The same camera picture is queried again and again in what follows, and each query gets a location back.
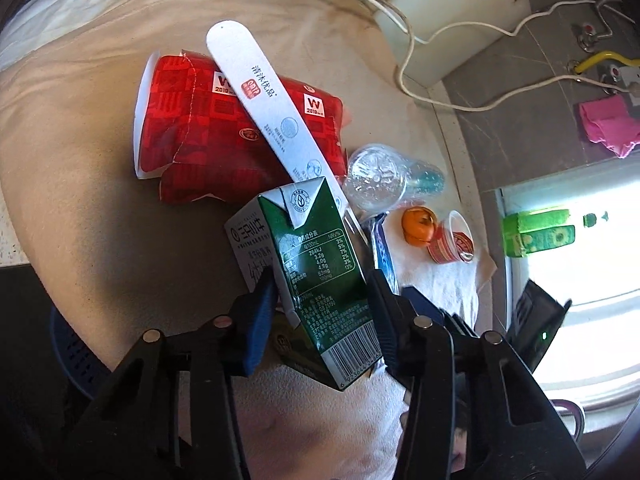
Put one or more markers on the red plastic packet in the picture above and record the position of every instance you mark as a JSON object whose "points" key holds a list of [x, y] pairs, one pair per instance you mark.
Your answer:
{"points": [[200, 125]]}

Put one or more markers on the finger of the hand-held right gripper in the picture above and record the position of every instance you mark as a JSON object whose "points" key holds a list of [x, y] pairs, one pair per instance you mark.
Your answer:
{"points": [[422, 300]]}

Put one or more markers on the metal water valve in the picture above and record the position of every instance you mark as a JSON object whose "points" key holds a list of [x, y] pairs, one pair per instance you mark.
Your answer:
{"points": [[586, 36], [612, 74]]}

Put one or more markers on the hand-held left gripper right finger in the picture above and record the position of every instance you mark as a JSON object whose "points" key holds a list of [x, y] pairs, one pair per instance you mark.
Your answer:
{"points": [[385, 320]]}

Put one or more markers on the clear plastic bottle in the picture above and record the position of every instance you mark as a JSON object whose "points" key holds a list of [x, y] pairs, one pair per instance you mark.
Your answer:
{"points": [[377, 180]]}

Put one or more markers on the green milk carton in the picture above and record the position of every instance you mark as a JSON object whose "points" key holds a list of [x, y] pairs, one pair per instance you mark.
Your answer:
{"points": [[320, 270]]}

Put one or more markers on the pink cloth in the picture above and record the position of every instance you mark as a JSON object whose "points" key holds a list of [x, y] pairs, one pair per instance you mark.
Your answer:
{"points": [[607, 122]]}

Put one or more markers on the dark blue basket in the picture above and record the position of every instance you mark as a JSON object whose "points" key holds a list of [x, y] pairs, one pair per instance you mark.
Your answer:
{"points": [[75, 355]]}

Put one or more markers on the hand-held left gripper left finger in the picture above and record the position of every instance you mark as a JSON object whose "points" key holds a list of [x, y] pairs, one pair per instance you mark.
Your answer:
{"points": [[257, 330]]}

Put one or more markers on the blue and white wrapper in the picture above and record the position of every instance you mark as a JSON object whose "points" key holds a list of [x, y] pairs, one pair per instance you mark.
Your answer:
{"points": [[382, 250]]}

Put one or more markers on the white paper napkin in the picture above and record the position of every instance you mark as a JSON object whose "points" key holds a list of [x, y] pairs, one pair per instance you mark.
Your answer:
{"points": [[440, 285]]}

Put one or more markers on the white plastic box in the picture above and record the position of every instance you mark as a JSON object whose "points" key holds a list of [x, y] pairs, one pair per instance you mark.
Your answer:
{"points": [[450, 10]]}

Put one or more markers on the green box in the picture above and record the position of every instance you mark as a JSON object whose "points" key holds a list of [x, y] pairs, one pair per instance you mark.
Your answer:
{"points": [[537, 232]]}

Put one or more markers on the white toothbrush package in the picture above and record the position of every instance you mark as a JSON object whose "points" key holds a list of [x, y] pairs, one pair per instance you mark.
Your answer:
{"points": [[270, 110]]}

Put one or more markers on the white cloth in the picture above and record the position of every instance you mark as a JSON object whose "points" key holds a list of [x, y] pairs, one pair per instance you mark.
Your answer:
{"points": [[50, 0]]}

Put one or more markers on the small orange fruit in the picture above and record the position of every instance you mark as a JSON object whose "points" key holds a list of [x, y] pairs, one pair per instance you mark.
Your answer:
{"points": [[417, 227]]}

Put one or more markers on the flattened green carton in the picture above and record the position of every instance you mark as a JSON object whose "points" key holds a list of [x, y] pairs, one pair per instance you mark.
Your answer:
{"points": [[290, 350]]}

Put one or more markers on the small red cup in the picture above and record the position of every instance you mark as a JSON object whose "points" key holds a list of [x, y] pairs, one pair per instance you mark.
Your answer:
{"points": [[452, 245]]}

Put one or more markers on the beige cloth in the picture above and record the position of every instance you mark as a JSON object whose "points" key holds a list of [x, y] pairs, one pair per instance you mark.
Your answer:
{"points": [[75, 135]]}

